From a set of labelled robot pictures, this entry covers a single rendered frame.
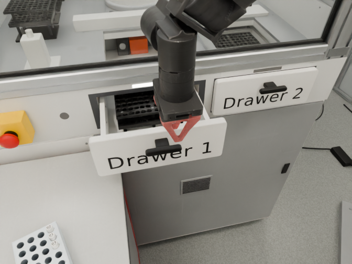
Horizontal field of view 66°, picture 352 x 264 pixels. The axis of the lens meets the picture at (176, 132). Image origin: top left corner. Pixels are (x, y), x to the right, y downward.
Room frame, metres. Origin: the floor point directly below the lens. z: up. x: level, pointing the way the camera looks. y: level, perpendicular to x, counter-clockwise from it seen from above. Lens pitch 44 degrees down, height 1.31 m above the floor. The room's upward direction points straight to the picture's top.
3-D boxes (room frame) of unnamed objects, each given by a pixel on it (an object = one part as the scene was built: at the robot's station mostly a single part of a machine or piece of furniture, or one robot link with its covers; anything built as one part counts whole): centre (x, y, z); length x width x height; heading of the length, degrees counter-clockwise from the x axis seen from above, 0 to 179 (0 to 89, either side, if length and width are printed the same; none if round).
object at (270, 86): (0.59, -0.25, 0.91); 0.07 x 0.04 x 0.01; 103
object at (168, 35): (0.38, 0.00, 1.12); 0.07 x 0.06 x 0.07; 21
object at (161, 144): (0.38, 0.03, 0.91); 0.07 x 0.04 x 0.01; 103
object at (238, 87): (0.62, -0.24, 0.87); 0.29 x 0.02 x 0.11; 103
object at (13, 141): (0.43, 0.38, 0.88); 0.04 x 0.03 x 0.04; 103
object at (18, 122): (0.46, 0.38, 0.88); 0.07 x 0.05 x 0.07; 103
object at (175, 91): (0.37, 0.00, 1.06); 0.10 x 0.07 x 0.07; 14
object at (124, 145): (0.41, 0.03, 0.87); 0.29 x 0.02 x 0.11; 103
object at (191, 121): (0.37, 0.00, 0.99); 0.07 x 0.07 x 0.09; 14
